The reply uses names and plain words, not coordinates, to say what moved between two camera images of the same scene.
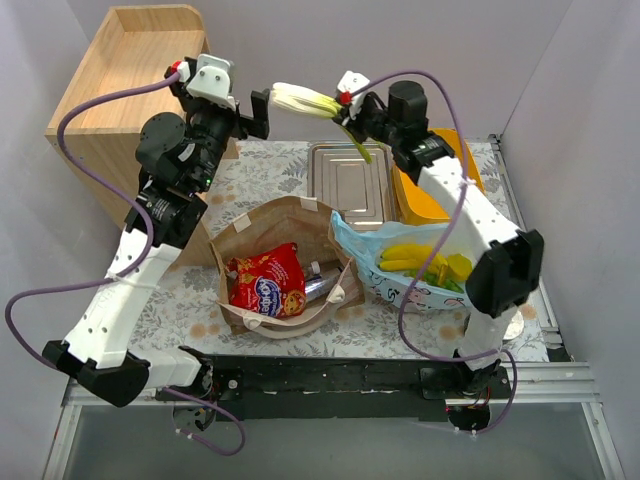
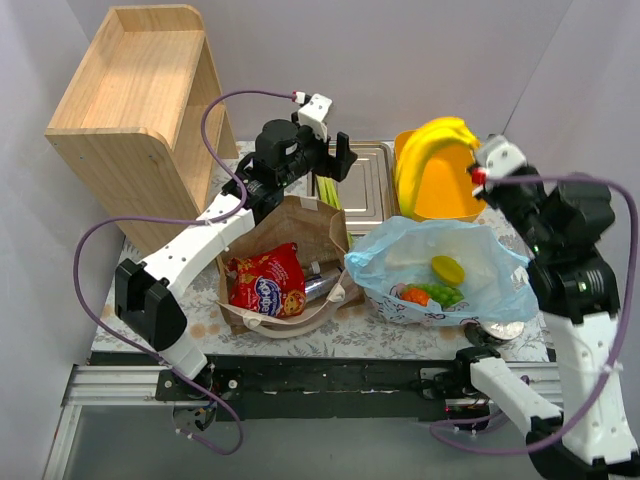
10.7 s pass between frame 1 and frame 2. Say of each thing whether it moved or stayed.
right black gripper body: moved
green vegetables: moved
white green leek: moved
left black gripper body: moved
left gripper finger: moved
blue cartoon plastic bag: moved
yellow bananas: moved
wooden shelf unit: stayed
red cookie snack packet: stayed
